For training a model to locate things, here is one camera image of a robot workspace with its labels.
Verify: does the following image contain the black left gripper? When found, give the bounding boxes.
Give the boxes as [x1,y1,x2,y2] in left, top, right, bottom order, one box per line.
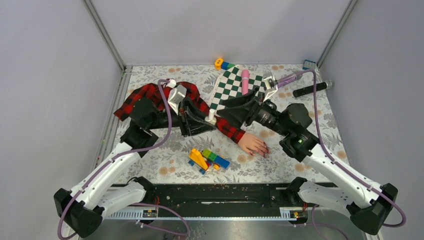
[148,97,217,137]

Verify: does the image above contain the grey slotted cable duct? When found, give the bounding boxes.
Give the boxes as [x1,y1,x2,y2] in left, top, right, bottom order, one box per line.
[105,206,308,221]

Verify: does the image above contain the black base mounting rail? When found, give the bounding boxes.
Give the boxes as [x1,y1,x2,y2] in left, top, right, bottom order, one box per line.
[129,176,312,213]

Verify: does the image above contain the green blue toy bricks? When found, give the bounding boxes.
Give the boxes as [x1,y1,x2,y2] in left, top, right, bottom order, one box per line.
[201,149,230,170]

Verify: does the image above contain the pink toy microphone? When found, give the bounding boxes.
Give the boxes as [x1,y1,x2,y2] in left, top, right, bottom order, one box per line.
[241,69,250,95]

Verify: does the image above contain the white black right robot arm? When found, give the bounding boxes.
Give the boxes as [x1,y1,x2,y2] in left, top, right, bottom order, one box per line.
[217,90,398,235]

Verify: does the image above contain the yellow toy block ramp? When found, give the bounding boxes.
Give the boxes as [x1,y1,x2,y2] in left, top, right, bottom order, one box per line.
[188,148,211,175]

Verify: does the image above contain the mannequin hand with red nails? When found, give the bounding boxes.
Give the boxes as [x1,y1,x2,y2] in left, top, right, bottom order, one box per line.
[237,132,269,157]

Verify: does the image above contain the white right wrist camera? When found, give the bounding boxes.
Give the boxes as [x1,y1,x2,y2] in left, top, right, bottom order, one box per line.
[262,73,278,101]

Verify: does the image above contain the purple glitter toy microphone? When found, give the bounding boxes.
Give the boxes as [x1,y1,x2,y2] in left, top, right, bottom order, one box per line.
[276,72,303,89]

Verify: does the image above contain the red black plaid shirt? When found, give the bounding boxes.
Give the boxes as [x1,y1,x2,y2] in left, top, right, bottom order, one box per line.
[114,81,246,144]

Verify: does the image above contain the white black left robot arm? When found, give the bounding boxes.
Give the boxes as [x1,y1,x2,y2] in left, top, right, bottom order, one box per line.
[53,97,217,240]

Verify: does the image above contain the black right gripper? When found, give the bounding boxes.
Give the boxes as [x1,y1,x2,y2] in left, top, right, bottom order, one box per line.
[216,85,290,137]

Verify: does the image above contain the floral patterned table mat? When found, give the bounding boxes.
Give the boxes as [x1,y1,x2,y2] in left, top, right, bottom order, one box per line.
[117,65,348,184]

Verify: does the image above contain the black toy microphone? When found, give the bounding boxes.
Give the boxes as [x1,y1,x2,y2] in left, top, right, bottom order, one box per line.
[292,80,334,98]

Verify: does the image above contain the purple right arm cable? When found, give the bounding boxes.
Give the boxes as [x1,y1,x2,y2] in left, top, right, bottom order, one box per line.
[278,68,407,228]

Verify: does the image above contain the white cap nail polish bottle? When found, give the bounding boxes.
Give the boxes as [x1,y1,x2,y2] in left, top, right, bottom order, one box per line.
[205,109,217,125]

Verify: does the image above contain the orange blue green block stack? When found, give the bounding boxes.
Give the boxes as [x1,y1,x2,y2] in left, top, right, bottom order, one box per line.
[214,58,235,70]

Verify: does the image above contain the green white checkered board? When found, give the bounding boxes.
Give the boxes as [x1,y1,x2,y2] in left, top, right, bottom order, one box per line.
[208,65,265,111]

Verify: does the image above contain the blue toy brick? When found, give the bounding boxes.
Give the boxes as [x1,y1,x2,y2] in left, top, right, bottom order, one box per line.
[302,59,317,70]

